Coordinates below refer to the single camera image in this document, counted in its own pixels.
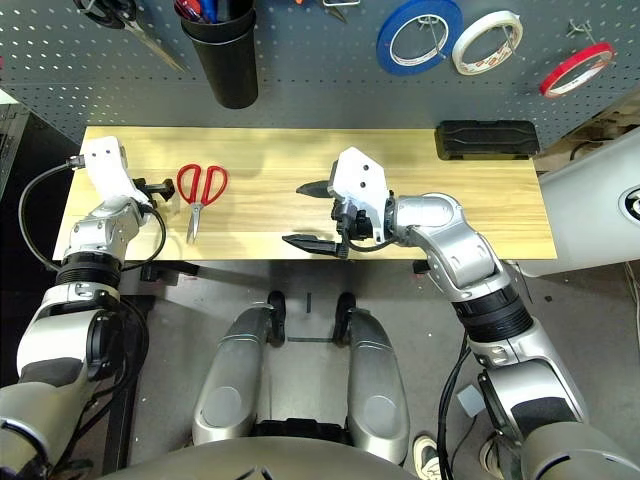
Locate orange black needle-nose pliers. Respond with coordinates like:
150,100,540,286
294,0,349,22

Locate black plastic tool case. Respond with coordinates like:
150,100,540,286
434,119,540,161

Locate blue tape roll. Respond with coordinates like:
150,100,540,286
376,0,464,77

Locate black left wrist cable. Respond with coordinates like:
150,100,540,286
18,157,169,274

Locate white grey machine casing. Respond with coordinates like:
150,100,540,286
519,134,640,279

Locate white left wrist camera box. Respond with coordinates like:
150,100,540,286
79,135,151,206

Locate red-handled scissors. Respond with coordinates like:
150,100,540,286
176,163,230,245

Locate red tape roll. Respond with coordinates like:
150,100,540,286
538,42,616,100

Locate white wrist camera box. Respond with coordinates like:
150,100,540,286
79,135,151,206
329,146,394,246

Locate white tape roll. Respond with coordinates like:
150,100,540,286
452,10,525,76

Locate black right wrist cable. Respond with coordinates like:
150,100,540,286
332,209,476,480

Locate small grey adapter box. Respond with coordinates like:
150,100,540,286
457,384,486,416

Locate grey metal pegboard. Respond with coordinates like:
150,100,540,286
0,0,640,151

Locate white black sneaker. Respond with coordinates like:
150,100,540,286
413,433,444,480
479,434,516,476

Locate silver left robot leg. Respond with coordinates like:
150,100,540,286
192,290,286,446

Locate silver metal peg hook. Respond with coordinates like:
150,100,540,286
567,19,596,46
418,14,447,64
502,22,521,56

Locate black plastic cup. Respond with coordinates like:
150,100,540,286
179,0,259,110

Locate black-handled scissors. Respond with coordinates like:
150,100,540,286
73,0,187,74

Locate grey robot torso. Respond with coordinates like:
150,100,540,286
99,437,426,480

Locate silver robot leg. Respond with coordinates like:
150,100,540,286
334,292,410,464
192,290,286,446

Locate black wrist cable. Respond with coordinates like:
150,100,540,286
332,209,476,480
18,157,169,274

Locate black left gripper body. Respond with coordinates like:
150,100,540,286
130,177,161,207

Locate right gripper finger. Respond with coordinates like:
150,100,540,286
281,233,349,260
294,181,332,199

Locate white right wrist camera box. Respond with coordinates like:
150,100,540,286
329,146,394,246

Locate silver right robot leg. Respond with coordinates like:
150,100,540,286
334,292,410,464

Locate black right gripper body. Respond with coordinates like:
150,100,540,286
330,197,376,246

